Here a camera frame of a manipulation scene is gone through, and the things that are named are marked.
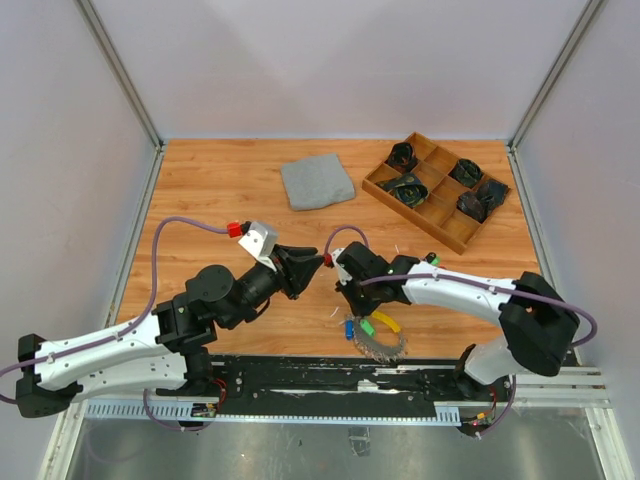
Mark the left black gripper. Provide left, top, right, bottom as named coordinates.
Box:
left=224, top=243, right=326, bottom=329

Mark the blue capped key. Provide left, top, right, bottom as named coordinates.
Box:
left=345, top=321, right=354, bottom=340

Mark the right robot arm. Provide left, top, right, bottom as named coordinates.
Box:
left=331, top=242, right=580, bottom=400

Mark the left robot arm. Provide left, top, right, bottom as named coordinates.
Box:
left=15, top=245, right=324, bottom=418

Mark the folded grey cloth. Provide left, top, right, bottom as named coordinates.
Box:
left=280, top=153, right=356, bottom=211

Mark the rolled dark tie centre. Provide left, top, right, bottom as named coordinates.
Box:
left=376, top=173, right=429, bottom=209

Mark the rolled dark tie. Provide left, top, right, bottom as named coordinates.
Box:
left=449, top=158, right=483, bottom=189
left=376, top=173, right=429, bottom=209
left=385, top=142, right=418, bottom=174
left=456, top=179, right=509, bottom=223

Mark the wooden compartment tray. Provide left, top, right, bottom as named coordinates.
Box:
left=362, top=132, right=514, bottom=254

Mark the rolled dark tie top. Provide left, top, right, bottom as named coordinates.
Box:
left=385, top=142, right=418, bottom=174

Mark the rolled dark tie lower right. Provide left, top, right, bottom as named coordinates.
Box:
left=456, top=179, right=509, bottom=223

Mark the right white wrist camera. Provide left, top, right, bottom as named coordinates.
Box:
left=331, top=248, right=352, bottom=286

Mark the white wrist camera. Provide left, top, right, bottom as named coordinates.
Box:
left=238, top=221, right=279, bottom=271
left=331, top=248, right=352, bottom=286

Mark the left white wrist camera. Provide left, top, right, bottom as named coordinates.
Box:
left=238, top=221, right=279, bottom=271

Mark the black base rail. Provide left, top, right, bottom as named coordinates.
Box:
left=156, top=353, right=501, bottom=420

